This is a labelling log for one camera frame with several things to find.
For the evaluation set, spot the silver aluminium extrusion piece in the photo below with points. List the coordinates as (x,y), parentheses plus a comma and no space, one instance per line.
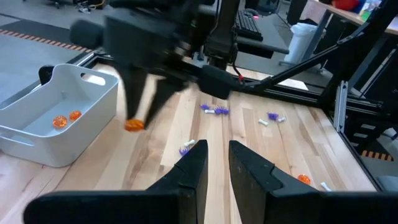
(340,105)

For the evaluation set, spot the red connector plug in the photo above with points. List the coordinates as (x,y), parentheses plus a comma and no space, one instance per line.
(241,77)

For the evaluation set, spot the black aluminium table frame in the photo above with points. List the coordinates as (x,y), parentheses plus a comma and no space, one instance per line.
(286,93)

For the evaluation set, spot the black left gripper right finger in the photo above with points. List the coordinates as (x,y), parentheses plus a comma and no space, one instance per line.
(264,199)

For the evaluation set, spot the wooden side table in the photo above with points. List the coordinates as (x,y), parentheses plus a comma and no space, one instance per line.
(373,25)

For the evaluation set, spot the orange plastic pumpkin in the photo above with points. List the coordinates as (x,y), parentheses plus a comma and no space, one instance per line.
(134,125)
(304,179)
(75,115)
(60,121)

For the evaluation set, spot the white waste bin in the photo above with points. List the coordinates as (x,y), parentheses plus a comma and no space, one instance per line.
(303,40)

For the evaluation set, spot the black mat orange striped edge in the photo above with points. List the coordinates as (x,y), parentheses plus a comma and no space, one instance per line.
(31,34)
(377,155)

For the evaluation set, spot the white plastic basket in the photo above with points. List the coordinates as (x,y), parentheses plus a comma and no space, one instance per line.
(93,124)

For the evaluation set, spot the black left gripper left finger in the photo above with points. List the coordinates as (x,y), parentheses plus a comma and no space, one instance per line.
(174,202)

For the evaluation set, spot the black backlit keyboard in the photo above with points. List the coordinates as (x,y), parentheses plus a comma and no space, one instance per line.
(248,25)

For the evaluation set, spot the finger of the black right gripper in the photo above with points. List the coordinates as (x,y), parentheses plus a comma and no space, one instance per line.
(132,93)
(161,96)

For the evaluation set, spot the red plastic bowl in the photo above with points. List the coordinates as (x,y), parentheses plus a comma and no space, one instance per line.
(345,3)

